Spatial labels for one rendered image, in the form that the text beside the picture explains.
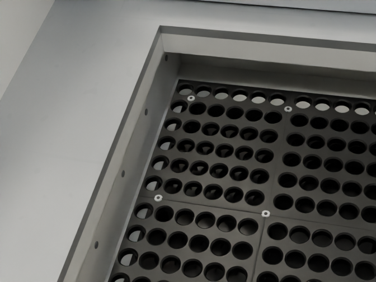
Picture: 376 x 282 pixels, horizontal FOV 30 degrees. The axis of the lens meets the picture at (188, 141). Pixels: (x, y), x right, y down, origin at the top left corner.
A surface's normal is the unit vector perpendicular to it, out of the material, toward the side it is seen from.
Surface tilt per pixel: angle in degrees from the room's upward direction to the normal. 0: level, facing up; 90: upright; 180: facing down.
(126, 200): 90
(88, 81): 0
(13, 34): 90
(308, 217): 0
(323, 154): 0
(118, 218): 90
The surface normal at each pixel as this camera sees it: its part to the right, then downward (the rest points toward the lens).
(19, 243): -0.11, -0.63
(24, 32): 0.96, 0.12
